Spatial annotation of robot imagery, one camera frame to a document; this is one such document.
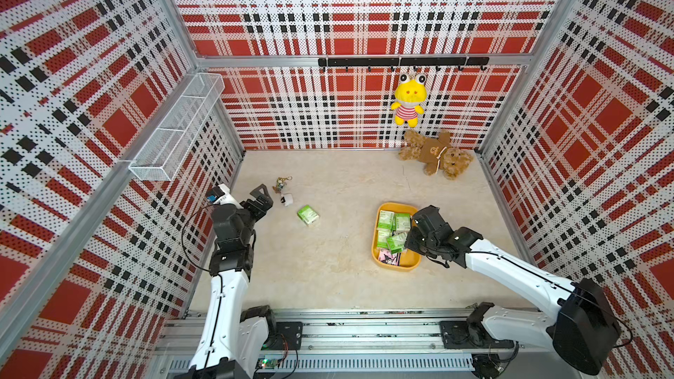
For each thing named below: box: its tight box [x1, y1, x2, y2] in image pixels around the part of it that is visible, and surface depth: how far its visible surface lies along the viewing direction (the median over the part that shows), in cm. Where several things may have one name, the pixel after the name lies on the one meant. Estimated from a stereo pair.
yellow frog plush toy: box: [391, 72, 428, 129], surface depth 95 cm
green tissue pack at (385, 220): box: [377, 209, 395, 231], surface depth 95 cm
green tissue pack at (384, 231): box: [377, 221, 393, 250], surface depth 93 cm
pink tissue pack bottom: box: [379, 247, 402, 266], surface depth 88 cm
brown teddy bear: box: [398, 128, 474, 180], surface depth 113 cm
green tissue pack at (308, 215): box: [296, 204, 321, 226], surface depth 99 cm
